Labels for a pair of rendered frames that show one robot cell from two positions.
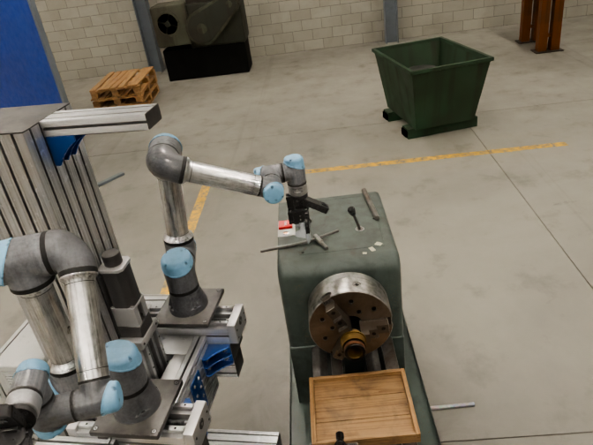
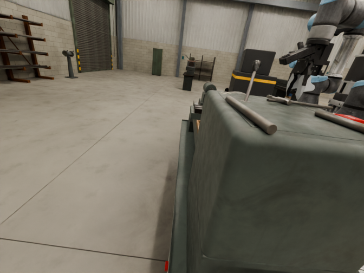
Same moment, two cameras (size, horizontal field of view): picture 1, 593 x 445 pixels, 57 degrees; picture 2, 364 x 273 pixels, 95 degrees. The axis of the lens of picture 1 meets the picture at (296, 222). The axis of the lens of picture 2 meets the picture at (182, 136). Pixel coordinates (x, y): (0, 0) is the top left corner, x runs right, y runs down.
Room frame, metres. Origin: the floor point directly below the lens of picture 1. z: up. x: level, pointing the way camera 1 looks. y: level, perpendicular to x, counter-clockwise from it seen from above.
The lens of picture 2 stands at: (2.60, -0.54, 1.37)
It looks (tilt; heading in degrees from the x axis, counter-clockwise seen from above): 24 degrees down; 175
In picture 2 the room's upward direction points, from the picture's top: 8 degrees clockwise
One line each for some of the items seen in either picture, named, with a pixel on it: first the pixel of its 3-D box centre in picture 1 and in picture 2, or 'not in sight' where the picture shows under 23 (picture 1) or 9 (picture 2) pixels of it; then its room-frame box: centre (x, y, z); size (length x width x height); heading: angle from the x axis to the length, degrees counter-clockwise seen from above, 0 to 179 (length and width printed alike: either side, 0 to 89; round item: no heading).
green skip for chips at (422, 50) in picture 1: (428, 87); not in sight; (6.41, -1.80, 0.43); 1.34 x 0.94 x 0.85; 7
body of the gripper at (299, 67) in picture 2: (298, 207); (312, 59); (1.91, -0.02, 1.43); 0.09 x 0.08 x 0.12; 87
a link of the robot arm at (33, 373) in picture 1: (29, 384); not in sight; (0.98, 0.67, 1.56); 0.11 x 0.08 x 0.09; 8
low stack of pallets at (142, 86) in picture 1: (126, 90); not in sight; (9.35, 2.53, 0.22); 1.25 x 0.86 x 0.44; 178
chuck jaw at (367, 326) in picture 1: (376, 327); not in sight; (1.55, -0.23, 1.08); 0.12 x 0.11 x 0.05; 87
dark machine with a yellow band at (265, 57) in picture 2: not in sight; (249, 81); (-3.63, 2.18, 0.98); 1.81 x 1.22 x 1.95; 166
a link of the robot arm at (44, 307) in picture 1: (52, 321); (342, 57); (1.24, 0.71, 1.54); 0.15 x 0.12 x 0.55; 98
